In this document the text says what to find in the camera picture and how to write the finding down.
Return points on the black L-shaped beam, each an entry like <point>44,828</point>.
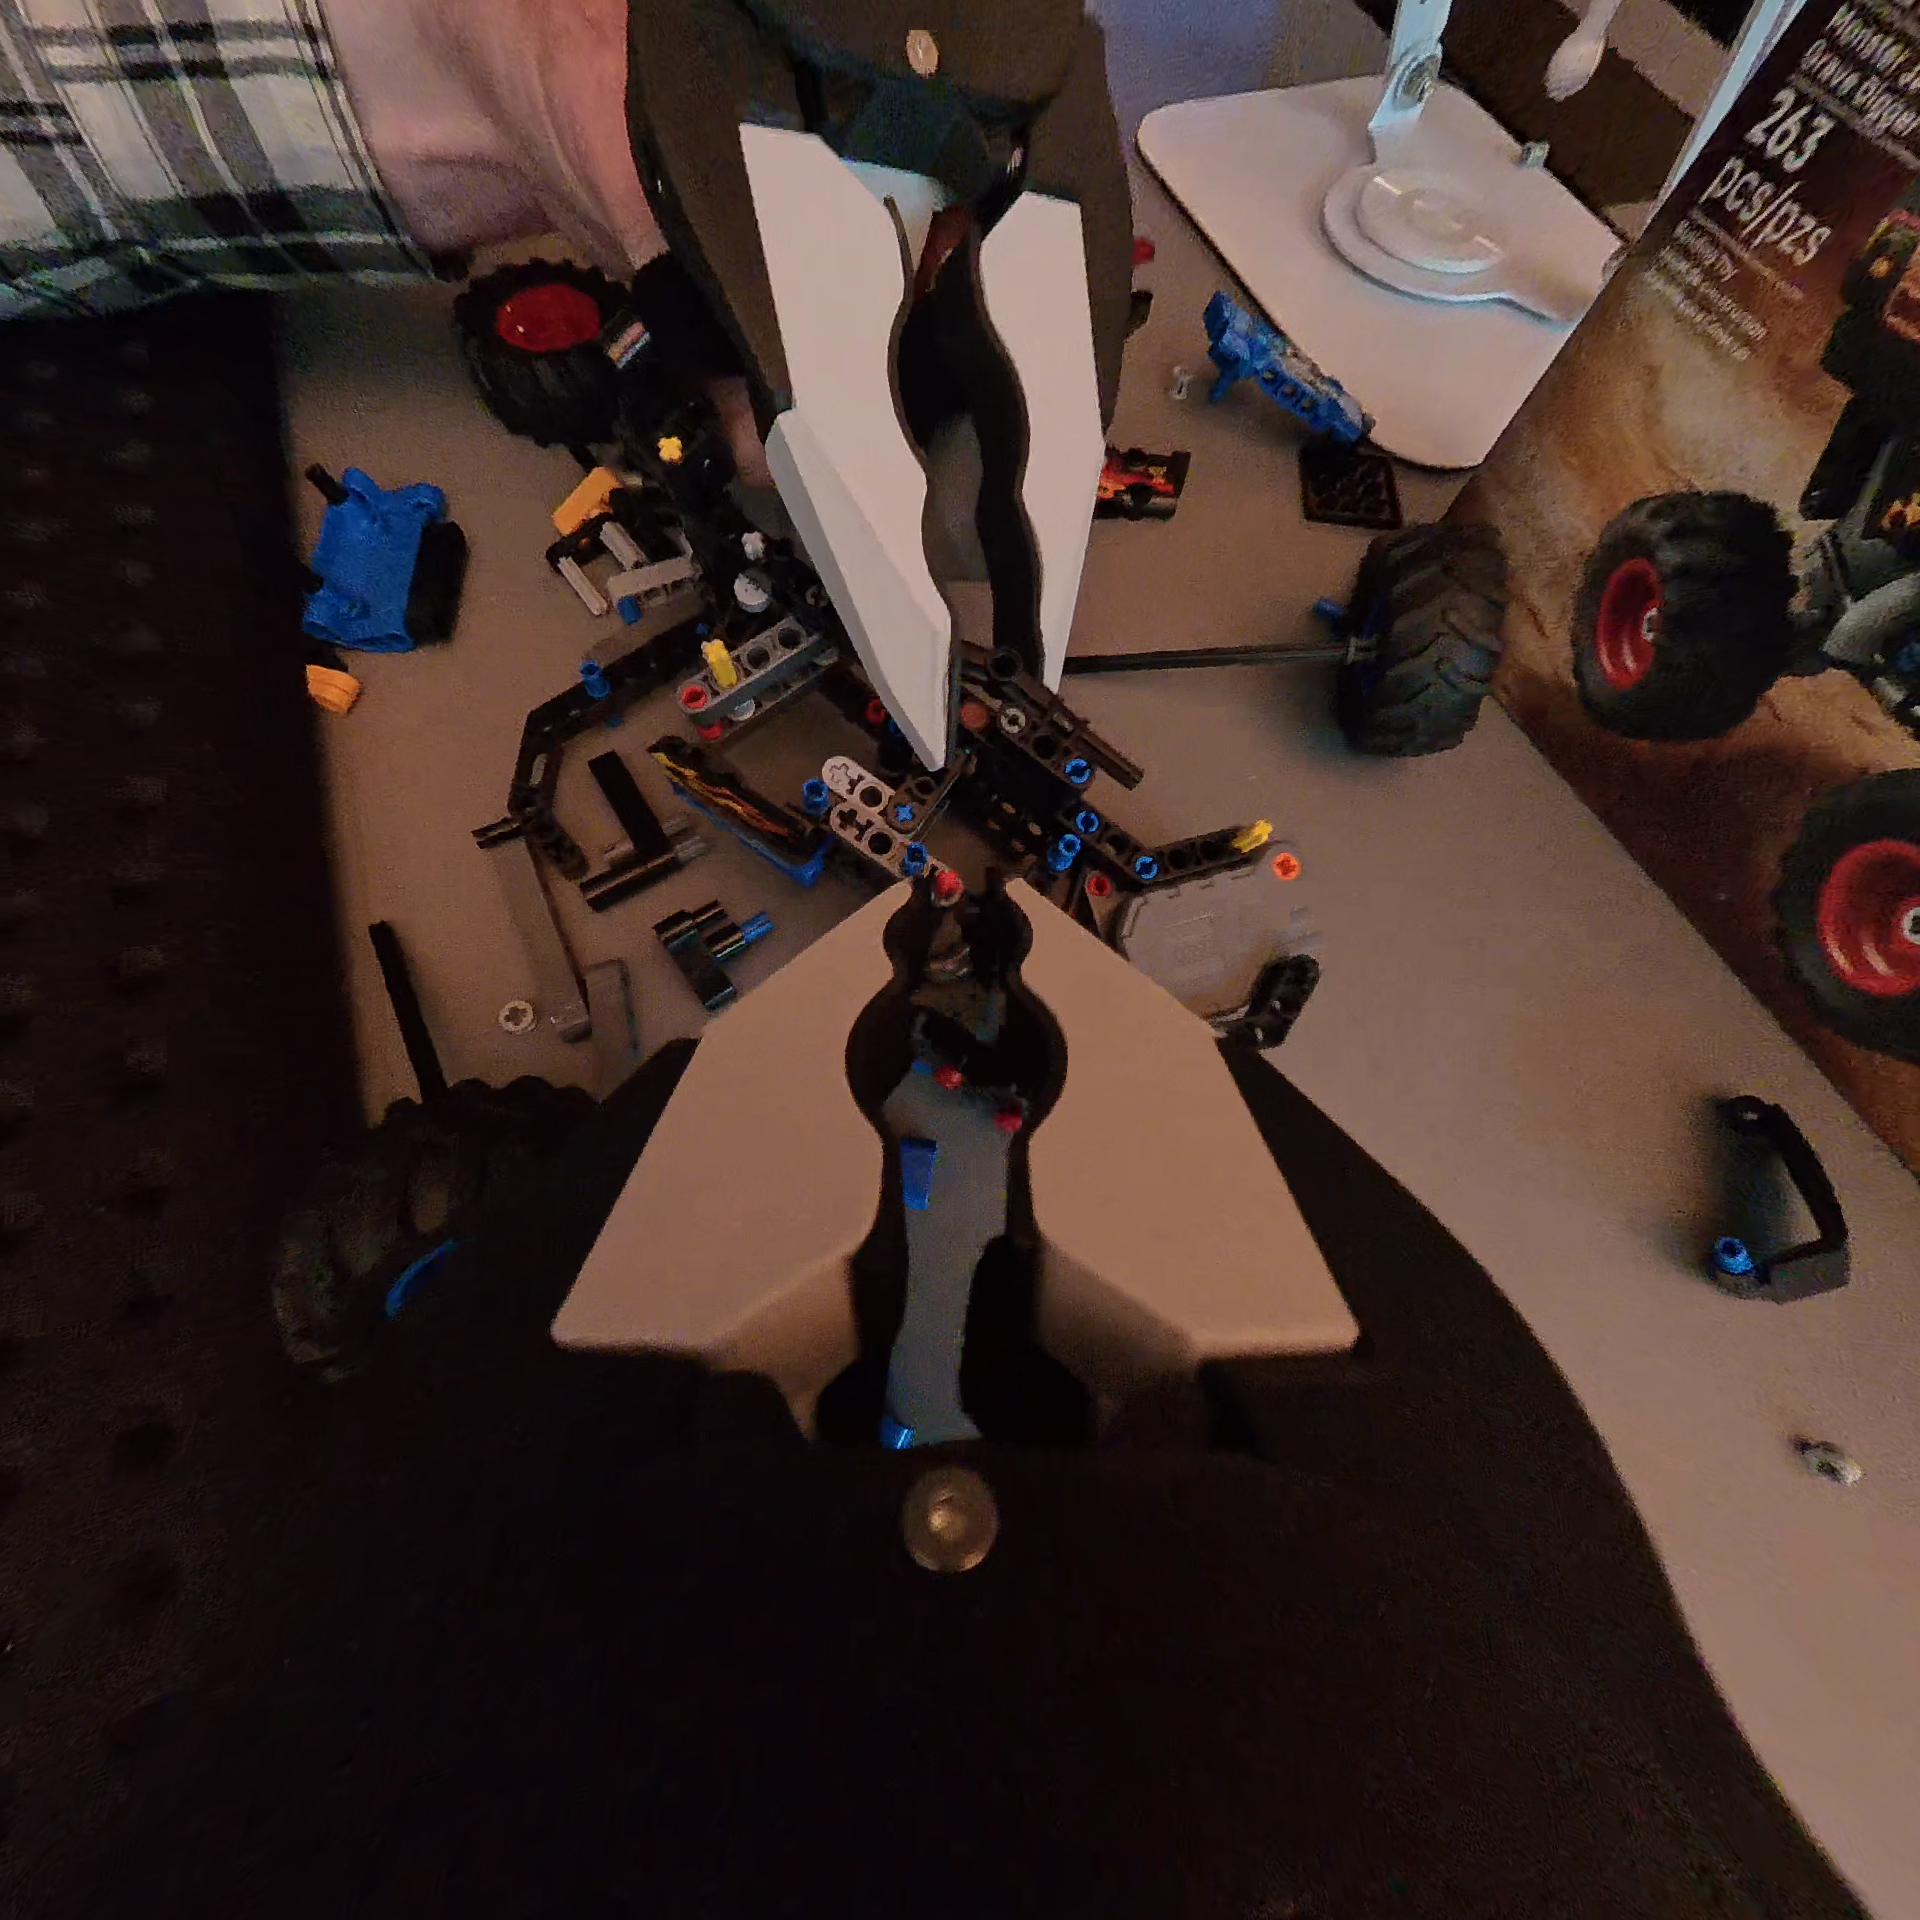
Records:
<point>622,812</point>

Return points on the blue body panel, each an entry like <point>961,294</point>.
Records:
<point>367,564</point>

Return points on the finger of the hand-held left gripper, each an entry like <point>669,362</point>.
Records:
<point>841,375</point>
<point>1060,375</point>

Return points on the black square plate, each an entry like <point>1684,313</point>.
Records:
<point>1349,486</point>

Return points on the person's left hand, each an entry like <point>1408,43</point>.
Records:
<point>494,117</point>

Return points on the grey desk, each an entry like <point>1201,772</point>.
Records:
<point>1501,974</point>

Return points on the black panel with orange print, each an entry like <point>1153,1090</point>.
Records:
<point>1144,485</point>

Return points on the small blue pin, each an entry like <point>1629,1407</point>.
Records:
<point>919,1171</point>

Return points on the black angled beam blue pins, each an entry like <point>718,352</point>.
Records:
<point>558,735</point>

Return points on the black wheel with red hub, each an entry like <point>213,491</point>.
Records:
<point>547,324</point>

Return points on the black axle connector blue pin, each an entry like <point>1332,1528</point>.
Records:
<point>706,951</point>

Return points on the orange curved block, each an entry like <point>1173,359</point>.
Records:
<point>587,496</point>

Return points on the black arch piece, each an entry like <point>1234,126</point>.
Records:
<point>1783,1200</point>

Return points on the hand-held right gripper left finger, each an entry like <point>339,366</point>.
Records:
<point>721,1187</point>

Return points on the blue panel with white print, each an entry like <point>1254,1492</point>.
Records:
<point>1284,366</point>

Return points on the toy truck chassis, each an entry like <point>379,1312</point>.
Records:
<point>1078,749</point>

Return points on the long panel with yellow flames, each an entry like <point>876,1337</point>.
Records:
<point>750,818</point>

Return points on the white document stand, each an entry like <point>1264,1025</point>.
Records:
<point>1276,194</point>

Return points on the toy truck set box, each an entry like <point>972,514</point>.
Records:
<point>1651,450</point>

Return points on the orange block with black pin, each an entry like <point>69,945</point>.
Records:
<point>335,686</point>

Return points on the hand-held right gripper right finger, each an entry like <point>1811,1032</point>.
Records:
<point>1201,1187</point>

